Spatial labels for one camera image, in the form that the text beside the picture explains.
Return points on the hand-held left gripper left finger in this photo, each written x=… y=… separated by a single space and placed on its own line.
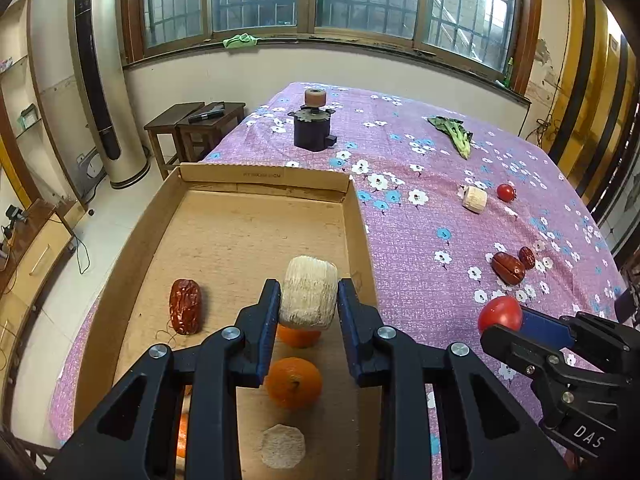
x=267 y=330

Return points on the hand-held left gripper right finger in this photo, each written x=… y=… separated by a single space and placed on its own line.
x=350 y=330

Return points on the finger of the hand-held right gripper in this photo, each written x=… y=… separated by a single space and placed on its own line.
x=545 y=327
x=545 y=380

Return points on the orange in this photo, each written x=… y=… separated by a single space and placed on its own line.
x=182 y=435
x=298 y=338
x=293 y=382

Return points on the large red tomato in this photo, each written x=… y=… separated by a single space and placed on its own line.
x=500 y=312

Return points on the white cylindrical yam piece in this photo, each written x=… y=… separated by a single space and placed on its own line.
x=282 y=446
x=307 y=290
x=474 y=199

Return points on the large red date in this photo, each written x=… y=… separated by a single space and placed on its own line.
x=508 y=267
x=186 y=305

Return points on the cardboard box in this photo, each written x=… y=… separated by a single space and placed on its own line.
x=225 y=240

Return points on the small red date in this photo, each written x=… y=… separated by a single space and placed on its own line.
x=526 y=257

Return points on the small red cherry tomato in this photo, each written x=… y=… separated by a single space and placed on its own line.
x=506 y=192

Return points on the dark cylindrical device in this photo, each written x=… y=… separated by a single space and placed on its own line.
x=311 y=130

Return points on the green leafy vegetable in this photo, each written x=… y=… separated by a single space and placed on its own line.
x=457 y=137

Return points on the dark wooden stool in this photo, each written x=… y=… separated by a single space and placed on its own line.
x=165 y=120
x=220 y=125

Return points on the black remote control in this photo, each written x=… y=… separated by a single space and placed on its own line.
x=206 y=114

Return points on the brown spool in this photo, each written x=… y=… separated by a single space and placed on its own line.
x=315 y=97

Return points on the low wooden cabinet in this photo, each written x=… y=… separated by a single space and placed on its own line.
x=35 y=270

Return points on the green bottle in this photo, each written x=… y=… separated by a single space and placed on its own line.
x=509 y=72

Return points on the green rag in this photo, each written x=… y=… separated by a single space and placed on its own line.
x=240 y=41

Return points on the golden tower air conditioner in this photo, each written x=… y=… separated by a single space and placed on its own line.
x=100 y=85

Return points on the green and white box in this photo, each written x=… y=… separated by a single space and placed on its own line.
x=28 y=116

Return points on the golden wall panel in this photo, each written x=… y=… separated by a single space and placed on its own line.
x=585 y=85

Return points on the glass wall shelf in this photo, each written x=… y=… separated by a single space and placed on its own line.
x=20 y=85

